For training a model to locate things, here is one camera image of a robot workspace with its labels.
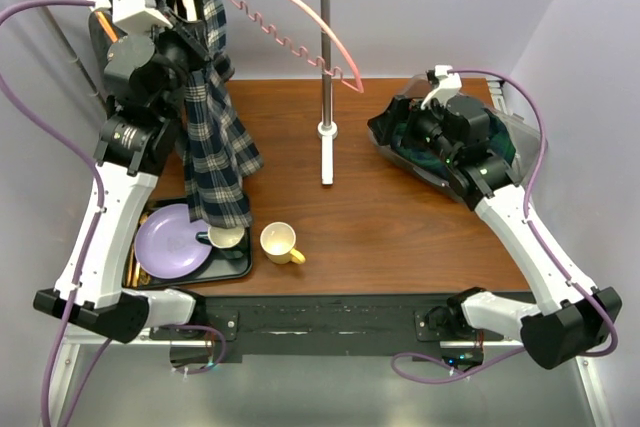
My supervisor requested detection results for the yellow mug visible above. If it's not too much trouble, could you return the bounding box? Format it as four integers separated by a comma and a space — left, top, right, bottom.
259, 222, 306, 265

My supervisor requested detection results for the orange plastic hanger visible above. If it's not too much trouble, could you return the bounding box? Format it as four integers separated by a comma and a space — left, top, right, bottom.
94, 10, 118, 43

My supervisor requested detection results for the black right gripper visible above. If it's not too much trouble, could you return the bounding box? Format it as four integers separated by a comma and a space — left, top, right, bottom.
367, 94, 459, 165

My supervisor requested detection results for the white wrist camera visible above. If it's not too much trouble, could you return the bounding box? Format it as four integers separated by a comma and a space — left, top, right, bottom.
88, 0, 173, 35
420, 64, 462, 111

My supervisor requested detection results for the black serving tray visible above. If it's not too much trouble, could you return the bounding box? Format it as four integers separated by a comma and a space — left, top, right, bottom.
122, 197, 252, 290

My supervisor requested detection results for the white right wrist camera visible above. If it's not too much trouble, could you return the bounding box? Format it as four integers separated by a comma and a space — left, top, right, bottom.
420, 64, 462, 111

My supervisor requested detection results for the gold cutlery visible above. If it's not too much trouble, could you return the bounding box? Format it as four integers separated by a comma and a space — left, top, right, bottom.
124, 212, 149, 288

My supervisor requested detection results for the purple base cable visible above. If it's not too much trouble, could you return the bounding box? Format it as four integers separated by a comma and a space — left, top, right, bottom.
164, 321, 229, 376
389, 344, 526, 386

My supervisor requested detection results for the green plaid skirt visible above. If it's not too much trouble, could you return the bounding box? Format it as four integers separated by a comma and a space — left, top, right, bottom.
391, 110, 516, 177

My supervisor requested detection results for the purple plate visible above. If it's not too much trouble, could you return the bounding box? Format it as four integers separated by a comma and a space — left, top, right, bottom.
134, 203, 212, 280

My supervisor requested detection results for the pink plastic hanger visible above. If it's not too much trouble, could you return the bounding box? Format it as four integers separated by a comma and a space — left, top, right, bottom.
228, 0, 364, 94

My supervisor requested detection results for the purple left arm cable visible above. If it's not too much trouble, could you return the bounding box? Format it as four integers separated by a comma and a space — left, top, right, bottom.
0, 0, 109, 427

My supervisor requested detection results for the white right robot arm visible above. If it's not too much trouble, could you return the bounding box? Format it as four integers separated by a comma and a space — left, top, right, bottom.
369, 94, 622, 370

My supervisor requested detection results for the black dotted skirt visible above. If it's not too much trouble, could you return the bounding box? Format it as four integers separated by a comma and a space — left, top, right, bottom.
88, 12, 113, 87

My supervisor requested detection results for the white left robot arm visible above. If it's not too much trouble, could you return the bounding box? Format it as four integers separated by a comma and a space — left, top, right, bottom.
33, 13, 210, 343

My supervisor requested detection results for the dark green mug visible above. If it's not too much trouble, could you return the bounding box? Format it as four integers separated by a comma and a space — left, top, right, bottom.
195, 226, 249, 259

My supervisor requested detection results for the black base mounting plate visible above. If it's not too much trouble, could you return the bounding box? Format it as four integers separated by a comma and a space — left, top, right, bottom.
149, 291, 506, 366

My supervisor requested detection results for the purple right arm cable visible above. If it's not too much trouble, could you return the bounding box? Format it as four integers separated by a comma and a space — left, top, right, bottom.
452, 69, 619, 358

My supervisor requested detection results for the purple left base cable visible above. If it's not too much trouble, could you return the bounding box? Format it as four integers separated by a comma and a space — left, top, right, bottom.
164, 321, 229, 376

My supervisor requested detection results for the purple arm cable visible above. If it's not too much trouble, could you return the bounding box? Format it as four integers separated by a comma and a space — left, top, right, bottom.
452, 69, 619, 358
0, 0, 109, 427

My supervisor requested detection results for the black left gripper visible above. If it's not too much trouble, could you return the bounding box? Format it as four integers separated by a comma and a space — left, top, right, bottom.
131, 5, 213, 122

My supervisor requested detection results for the navy beige plaid skirt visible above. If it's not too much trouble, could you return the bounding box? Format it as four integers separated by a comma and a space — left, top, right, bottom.
156, 0, 264, 228

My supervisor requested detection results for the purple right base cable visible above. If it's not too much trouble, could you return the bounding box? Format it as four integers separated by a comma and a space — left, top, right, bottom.
389, 344, 526, 386

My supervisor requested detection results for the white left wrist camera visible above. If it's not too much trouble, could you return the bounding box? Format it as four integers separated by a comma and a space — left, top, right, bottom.
88, 0, 173, 35

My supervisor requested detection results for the clear plastic bin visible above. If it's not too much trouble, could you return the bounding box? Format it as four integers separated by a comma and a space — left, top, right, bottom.
367, 72, 540, 206

